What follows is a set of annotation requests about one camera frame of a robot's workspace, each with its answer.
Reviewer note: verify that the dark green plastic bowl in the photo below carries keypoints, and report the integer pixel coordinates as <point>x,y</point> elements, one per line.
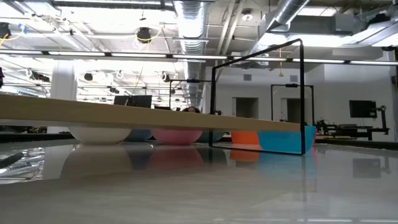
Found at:
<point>216,136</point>

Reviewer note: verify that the light pink plastic bowl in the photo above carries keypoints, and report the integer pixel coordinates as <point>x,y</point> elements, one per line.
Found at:
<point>176,137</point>

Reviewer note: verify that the red-orange plastic bowl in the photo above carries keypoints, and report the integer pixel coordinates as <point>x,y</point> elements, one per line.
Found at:
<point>245,137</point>

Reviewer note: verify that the slate blue plastic bowl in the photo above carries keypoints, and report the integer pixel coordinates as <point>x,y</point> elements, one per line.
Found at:
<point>139,135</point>

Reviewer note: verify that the cyan plastic bowl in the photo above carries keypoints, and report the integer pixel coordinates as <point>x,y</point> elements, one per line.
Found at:
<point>281,141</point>

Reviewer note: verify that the white plastic bowl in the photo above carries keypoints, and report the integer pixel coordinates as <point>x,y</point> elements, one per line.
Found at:
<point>99,136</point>

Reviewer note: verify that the magenta plastic bowl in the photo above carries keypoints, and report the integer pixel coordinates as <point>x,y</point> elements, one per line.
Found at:
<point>315,136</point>

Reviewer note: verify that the black background robot arm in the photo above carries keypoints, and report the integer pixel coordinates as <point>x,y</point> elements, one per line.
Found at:
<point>348,129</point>

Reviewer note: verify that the person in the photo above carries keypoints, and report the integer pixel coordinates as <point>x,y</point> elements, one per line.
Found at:
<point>191,109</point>

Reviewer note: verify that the black computer monitor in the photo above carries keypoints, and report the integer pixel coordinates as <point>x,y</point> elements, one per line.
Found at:
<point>141,101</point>
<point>121,100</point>

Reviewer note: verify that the long LED light bar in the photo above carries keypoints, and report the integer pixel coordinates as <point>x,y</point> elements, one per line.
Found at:
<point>140,55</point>

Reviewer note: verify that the silver ventilation duct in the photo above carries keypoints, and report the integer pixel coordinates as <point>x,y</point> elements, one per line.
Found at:
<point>189,31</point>
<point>286,12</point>

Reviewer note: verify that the black ceiling-mounted camera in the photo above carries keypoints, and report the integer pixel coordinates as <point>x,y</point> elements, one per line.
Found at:
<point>143,34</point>

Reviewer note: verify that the black background rig frame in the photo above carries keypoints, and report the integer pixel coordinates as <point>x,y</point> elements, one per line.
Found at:
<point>292,85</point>

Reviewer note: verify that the black wall-mounted screen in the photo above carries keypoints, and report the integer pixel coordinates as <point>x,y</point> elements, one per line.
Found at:
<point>362,109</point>

